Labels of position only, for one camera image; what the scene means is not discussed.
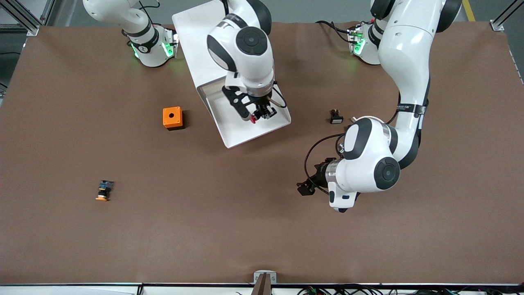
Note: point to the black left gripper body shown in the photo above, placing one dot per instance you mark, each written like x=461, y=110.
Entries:
x=319, y=175

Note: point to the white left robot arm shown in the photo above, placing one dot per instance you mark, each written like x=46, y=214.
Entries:
x=405, y=49

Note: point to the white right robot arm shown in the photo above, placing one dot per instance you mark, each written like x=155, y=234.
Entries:
x=245, y=49

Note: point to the orange capped push button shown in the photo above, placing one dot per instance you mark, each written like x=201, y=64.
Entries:
x=104, y=190

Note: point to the brown table cover sheet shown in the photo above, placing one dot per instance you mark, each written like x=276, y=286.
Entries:
x=262, y=225

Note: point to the black white push switch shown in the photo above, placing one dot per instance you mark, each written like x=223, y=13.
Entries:
x=336, y=119

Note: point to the orange button enclosure box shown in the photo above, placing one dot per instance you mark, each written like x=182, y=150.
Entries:
x=168, y=119

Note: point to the grey metal mounting bracket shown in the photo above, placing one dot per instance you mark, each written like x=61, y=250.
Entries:
x=258, y=276

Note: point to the aluminium frame post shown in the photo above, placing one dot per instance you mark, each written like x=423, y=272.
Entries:
x=497, y=26
x=33, y=30

